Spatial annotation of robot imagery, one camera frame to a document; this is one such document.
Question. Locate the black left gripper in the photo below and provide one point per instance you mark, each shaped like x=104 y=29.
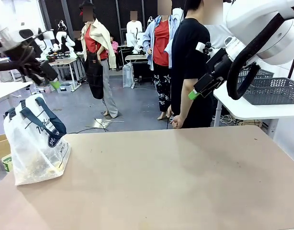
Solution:
x=29 y=64

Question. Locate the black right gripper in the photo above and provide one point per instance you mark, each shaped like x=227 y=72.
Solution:
x=220 y=64

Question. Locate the grey plastic lattice basket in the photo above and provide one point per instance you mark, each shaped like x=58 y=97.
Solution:
x=271 y=92
x=265 y=74

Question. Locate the person's right forearm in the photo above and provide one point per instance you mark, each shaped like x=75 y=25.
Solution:
x=186 y=103

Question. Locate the person's right hand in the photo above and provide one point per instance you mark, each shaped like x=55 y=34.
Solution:
x=178 y=121

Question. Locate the white storage bin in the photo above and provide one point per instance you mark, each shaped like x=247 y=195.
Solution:
x=66 y=87

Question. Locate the white background desk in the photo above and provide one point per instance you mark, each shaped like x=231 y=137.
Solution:
x=68 y=62

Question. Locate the person in black t-shirt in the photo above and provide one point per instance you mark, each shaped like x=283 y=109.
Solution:
x=192 y=55

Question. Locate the small white side table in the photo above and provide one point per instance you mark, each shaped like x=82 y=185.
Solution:
x=8 y=89

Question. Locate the person in white shirt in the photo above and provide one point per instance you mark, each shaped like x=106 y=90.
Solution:
x=217 y=36

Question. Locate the large white side table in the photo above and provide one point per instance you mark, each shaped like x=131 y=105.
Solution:
x=262 y=111

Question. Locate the seated person in pink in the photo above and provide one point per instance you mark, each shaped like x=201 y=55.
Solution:
x=114 y=46

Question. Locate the small white background robot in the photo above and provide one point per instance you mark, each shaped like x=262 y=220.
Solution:
x=139 y=49

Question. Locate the clear plastic container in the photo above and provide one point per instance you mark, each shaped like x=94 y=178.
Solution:
x=128 y=76

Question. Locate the black stand pole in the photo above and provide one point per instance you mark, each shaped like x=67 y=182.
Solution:
x=292 y=69

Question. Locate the brown cardboard box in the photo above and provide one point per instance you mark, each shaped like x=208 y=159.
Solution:
x=1 y=148

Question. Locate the figure in white top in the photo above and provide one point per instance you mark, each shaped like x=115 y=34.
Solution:
x=134 y=30

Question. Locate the yellow packaged goods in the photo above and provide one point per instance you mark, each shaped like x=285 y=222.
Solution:
x=51 y=169

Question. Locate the green and white printed box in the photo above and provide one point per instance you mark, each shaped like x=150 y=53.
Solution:
x=7 y=163

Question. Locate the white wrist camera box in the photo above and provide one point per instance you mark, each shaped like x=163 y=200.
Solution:
x=201 y=47

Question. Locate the metal mannequin base plate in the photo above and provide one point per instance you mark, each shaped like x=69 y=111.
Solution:
x=106 y=123

